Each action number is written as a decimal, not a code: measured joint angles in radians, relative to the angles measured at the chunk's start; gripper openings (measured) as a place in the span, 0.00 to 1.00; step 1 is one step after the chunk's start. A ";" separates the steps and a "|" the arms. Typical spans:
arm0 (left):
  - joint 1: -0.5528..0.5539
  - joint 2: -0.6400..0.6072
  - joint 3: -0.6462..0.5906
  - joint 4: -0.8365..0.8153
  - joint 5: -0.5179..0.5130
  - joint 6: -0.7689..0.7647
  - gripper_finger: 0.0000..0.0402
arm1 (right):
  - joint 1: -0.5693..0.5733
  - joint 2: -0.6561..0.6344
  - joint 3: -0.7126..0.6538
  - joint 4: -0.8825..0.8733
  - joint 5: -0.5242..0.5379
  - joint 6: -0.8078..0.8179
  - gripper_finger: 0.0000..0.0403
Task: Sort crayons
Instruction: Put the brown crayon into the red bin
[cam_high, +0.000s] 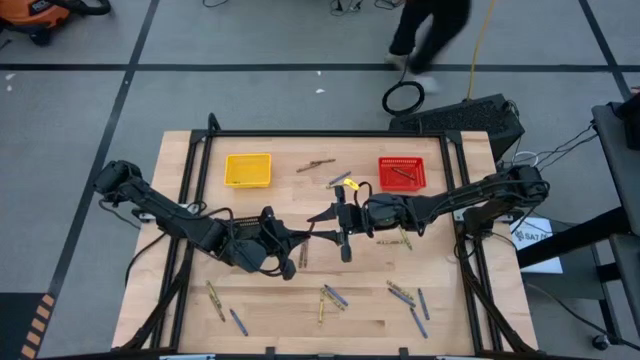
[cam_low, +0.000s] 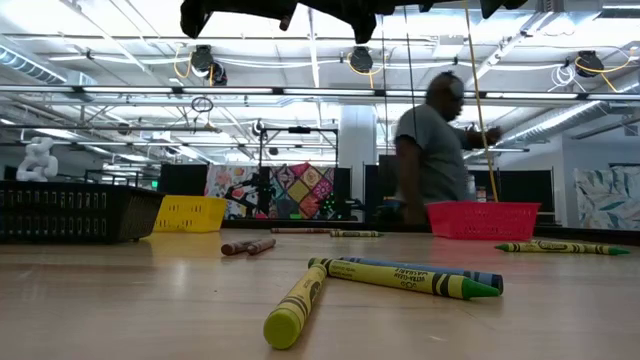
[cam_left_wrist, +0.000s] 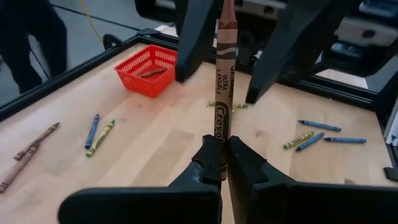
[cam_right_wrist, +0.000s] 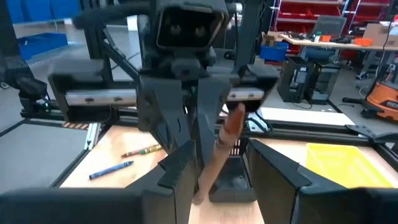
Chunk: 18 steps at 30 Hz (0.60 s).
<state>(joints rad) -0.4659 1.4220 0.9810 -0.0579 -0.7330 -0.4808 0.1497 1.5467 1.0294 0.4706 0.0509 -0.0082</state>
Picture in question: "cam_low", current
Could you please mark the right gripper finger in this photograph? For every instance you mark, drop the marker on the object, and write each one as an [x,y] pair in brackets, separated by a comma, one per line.
[196,17]
[362,27]

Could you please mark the blue crayon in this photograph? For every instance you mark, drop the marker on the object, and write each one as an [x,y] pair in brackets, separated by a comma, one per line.
[480,277]

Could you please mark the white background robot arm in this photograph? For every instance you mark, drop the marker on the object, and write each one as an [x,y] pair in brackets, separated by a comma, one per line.
[37,160]

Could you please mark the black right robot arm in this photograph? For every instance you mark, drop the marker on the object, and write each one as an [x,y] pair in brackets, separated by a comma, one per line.
[495,6]

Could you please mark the black background robot arm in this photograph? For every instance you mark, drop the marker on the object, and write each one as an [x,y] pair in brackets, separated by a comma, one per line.
[260,192]

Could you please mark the long ceiling light bar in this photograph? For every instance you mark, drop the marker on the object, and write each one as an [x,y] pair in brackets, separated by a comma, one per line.
[225,91]

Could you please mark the small black ceiling reel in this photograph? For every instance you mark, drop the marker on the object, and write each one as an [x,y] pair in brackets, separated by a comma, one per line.
[257,128]

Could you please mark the person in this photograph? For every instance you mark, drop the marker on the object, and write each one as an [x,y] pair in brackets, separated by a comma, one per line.
[440,160]

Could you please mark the floral patterned cloth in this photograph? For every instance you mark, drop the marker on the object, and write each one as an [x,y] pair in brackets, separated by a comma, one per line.
[217,185]

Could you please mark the colourful patchwork quilt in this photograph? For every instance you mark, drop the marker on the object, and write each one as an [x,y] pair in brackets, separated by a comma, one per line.
[300,192]

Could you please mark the yellow plastic basket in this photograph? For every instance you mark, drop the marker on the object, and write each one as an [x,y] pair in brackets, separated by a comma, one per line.
[190,214]

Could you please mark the stacked storage boxes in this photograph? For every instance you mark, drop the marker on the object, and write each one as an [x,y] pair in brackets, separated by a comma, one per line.
[481,194]

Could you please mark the black plastic basket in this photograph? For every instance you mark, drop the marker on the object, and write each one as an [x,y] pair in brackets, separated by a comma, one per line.
[125,215]

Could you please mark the red plastic basket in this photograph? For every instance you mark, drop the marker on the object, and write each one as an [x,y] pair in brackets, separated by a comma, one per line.
[482,222]

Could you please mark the leaf patterned cloth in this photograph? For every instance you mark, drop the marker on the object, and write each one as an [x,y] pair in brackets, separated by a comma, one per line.
[610,200]

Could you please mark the black background station frame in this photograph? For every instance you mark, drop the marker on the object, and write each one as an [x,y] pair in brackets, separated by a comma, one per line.
[299,130]

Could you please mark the silver ceiling air duct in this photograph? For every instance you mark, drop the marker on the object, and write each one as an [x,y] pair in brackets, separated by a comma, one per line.
[550,125]
[30,65]

